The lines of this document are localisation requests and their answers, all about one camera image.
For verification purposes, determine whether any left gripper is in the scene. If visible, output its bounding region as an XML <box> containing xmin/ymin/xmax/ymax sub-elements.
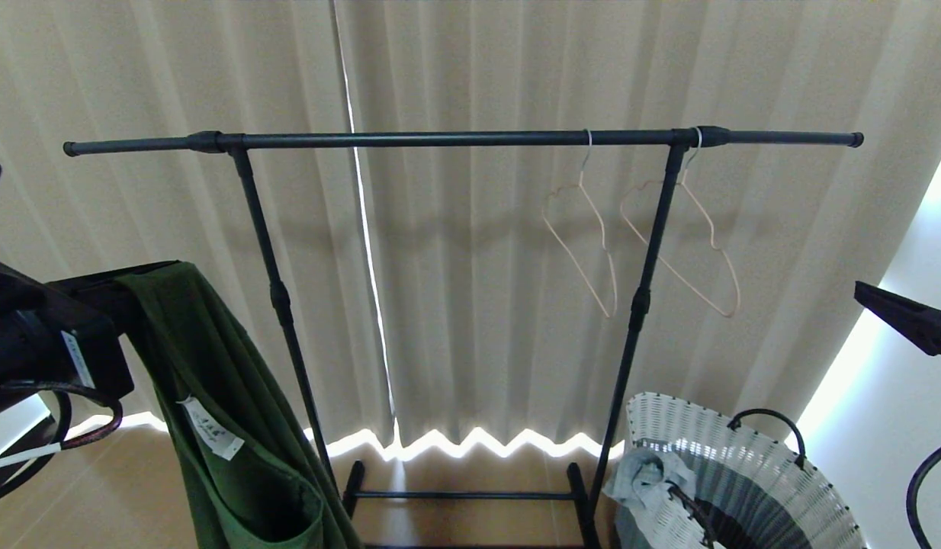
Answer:
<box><xmin>0</xmin><ymin>258</ymin><xmax>136</xmax><ymax>419</ymax></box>

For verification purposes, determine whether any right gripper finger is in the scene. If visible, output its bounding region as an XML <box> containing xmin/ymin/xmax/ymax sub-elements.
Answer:
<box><xmin>854</xmin><ymin>280</ymin><xmax>941</xmax><ymax>358</ymax></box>

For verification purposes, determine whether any pink clothes hanger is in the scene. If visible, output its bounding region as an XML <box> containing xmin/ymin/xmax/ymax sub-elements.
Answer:
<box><xmin>541</xmin><ymin>130</ymin><xmax>618</xmax><ymax>319</ymax></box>
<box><xmin>620</xmin><ymin>128</ymin><xmax>742</xmax><ymax>319</ymax></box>

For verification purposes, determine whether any green printed shirt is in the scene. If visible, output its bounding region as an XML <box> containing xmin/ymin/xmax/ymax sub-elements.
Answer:
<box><xmin>116</xmin><ymin>262</ymin><xmax>365</xmax><ymax>549</ymax></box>

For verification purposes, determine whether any white laundry basket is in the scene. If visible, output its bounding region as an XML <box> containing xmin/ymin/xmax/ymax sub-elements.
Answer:
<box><xmin>609</xmin><ymin>391</ymin><xmax>868</xmax><ymax>549</ymax></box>

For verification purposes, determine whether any black clothes rack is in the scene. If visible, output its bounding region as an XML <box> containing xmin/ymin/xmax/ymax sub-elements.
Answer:
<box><xmin>63</xmin><ymin>126</ymin><xmax>864</xmax><ymax>549</ymax></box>

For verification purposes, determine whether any pale grey garment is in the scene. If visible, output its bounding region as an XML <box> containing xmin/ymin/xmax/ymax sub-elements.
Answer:
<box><xmin>604</xmin><ymin>448</ymin><xmax>700</xmax><ymax>519</ymax></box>

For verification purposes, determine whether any beige curtain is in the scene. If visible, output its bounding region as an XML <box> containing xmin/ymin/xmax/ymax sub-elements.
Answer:
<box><xmin>0</xmin><ymin>0</ymin><xmax>941</xmax><ymax>462</ymax></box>

